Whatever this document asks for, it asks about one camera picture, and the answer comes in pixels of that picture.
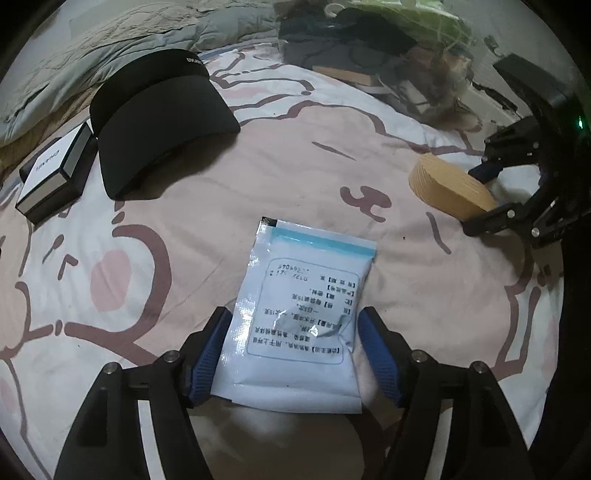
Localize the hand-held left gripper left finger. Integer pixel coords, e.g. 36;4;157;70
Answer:
55;307;232;480

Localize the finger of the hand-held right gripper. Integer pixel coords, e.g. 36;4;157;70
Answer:
461;171;578;250
468;117;555;182

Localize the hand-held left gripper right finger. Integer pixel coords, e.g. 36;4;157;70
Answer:
358;307;536;480

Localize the round wooden block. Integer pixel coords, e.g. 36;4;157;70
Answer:
408;154;500;221

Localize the white zip medicine pouch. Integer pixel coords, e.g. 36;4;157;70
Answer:
211;216;377;415

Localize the clear plastic storage box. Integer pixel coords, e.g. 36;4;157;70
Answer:
277;0;490;127

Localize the black sun visor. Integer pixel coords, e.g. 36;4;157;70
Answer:
89;48;241;200

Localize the green dotted tissue pack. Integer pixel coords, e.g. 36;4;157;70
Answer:
346;0;467;42

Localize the pink cartoon printed blanket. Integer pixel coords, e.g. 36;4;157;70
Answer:
0;46;568;480

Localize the white and black box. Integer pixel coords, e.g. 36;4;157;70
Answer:
15;122;92;225

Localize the grey duvet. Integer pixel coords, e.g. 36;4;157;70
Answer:
0;0;282;144

